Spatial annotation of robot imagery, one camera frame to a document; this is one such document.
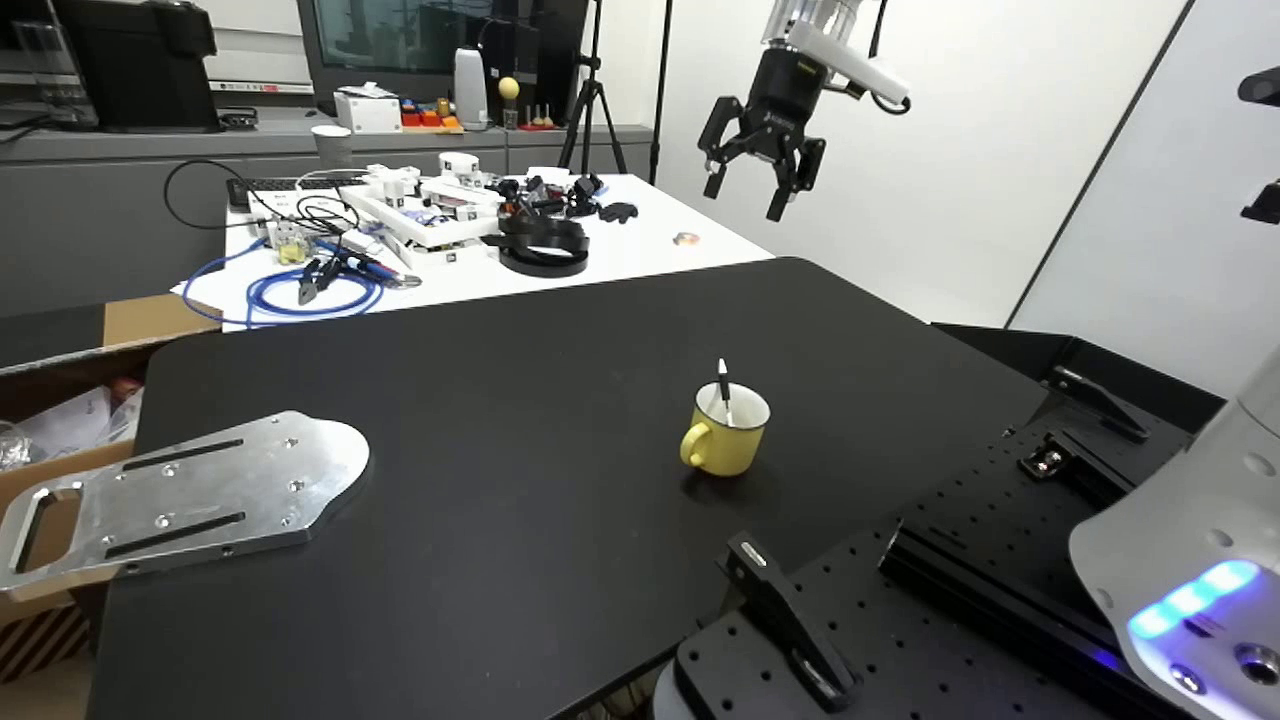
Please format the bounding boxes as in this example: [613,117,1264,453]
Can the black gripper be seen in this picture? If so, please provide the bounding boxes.
[697,45,834,226]

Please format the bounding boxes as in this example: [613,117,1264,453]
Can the yellow ceramic cup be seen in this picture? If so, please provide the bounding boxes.
[677,382,776,481]

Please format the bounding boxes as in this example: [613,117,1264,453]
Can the black vertical pole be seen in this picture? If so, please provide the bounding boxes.
[651,0,682,185]

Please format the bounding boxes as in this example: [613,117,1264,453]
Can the black gadget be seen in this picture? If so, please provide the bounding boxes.
[566,171,607,221]

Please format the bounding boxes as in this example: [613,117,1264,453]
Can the black tripod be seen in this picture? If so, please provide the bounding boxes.
[556,0,634,178]

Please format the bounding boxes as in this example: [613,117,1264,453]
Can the grey cylindrical speaker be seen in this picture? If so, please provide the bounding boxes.
[453,45,491,134]

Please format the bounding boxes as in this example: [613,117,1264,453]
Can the red orange items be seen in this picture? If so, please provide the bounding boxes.
[397,92,468,134]

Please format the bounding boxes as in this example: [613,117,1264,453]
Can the white electronics board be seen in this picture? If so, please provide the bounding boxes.
[338,164,503,258]

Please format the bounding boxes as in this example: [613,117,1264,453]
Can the large black monitor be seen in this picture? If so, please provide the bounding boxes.
[292,0,594,117]

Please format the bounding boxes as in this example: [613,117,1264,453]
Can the white plastic container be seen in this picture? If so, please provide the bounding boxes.
[332,81,408,138]

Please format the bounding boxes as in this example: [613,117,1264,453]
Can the black optical breadboard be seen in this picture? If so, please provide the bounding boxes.
[651,320,1223,720]

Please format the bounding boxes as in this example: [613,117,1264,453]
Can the long black clamp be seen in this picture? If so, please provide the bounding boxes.
[1039,363,1152,444]

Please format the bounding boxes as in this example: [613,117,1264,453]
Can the short black clamp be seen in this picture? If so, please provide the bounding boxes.
[1017,428,1135,513]

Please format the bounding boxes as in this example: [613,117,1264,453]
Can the black pliers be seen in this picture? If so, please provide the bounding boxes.
[292,245,357,310]

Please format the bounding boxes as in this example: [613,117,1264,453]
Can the black table clamp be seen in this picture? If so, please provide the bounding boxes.
[725,538,864,712]

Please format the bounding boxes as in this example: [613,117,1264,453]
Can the small glass jar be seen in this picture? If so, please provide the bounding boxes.
[267,216,316,268]

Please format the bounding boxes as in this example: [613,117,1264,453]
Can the silver metal mounting plate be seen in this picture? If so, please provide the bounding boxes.
[0,408,378,600]

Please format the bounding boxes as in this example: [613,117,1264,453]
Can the black box device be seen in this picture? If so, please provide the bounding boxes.
[54,0,225,134]

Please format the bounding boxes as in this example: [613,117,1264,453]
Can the brown cardboard box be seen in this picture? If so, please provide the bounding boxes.
[0,292,225,684]

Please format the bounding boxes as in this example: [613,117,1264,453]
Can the grey counter bench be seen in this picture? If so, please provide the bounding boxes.
[0,112,655,326]

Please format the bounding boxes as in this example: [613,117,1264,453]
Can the clear plastic bag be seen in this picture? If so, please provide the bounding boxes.
[0,377,148,476]

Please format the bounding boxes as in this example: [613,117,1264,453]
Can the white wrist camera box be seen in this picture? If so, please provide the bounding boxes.
[796,28,922,120]

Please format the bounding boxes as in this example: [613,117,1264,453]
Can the black aluminium rail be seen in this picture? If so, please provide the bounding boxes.
[875,521,1135,684]

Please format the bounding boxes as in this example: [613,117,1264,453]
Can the blue cable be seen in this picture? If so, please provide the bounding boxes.
[178,237,406,331]

